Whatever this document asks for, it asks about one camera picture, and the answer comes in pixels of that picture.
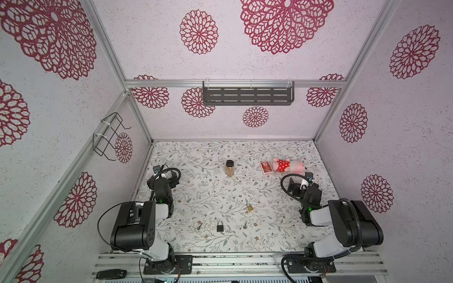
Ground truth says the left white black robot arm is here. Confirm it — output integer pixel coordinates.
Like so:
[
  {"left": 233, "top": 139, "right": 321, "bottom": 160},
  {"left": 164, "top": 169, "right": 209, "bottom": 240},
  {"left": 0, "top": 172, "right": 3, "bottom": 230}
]
[{"left": 99, "top": 165, "right": 193, "bottom": 282}]

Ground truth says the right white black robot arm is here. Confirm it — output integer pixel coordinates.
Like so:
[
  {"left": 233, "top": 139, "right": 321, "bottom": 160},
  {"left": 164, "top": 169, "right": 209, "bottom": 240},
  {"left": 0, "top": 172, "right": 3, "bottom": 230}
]
[{"left": 280, "top": 173, "right": 384, "bottom": 283}]

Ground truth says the pink plush toy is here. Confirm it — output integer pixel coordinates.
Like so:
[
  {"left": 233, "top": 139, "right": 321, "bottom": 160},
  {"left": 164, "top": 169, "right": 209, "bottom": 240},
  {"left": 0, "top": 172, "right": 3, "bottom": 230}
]
[{"left": 272, "top": 158, "right": 306, "bottom": 175}]

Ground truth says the red playing card box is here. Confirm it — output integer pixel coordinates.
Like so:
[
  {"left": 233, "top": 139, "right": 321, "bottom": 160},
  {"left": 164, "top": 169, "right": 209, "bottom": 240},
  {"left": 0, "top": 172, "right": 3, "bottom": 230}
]
[{"left": 260, "top": 161, "right": 274, "bottom": 175}]

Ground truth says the spice jar black lid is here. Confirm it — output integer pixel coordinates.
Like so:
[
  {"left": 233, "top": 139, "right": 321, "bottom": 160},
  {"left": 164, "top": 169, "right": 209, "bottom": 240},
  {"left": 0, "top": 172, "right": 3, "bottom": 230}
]
[{"left": 225, "top": 160, "right": 235, "bottom": 177}]

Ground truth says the black padlock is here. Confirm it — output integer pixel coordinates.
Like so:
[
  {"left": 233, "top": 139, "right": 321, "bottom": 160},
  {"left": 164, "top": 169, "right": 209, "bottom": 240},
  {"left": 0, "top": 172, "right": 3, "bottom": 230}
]
[{"left": 217, "top": 221, "right": 224, "bottom": 233}]

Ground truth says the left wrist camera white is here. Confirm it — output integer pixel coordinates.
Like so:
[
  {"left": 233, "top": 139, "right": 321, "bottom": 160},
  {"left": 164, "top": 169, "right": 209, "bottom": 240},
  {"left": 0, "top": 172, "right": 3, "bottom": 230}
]
[{"left": 153, "top": 164, "right": 169, "bottom": 175}]

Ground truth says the black wire wall rack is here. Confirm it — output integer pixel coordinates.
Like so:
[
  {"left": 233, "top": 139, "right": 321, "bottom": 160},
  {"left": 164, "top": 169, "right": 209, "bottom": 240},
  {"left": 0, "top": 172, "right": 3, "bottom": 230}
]
[{"left": 92, "top": 112, "right": 131, "bottom": 162}]

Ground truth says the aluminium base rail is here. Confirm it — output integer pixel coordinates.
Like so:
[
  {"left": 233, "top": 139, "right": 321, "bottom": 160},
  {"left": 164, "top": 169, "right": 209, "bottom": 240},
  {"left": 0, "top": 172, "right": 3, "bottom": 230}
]
[{"left": 90, "top": 251, "right": 391, "bottom": 283}]

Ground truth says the black device on rail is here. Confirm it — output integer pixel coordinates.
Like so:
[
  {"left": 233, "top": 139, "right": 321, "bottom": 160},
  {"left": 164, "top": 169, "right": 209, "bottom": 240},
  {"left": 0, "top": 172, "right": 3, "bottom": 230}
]
[{"left": 96, "top": 269, "right": 127, "bottom": 279}]

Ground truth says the dark grey wall shelf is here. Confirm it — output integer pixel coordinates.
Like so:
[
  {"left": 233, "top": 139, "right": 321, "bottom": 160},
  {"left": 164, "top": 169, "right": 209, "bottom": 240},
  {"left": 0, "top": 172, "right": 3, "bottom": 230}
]
[{"left": 202, "top": 81, "right": 294, "bottom": 106}]

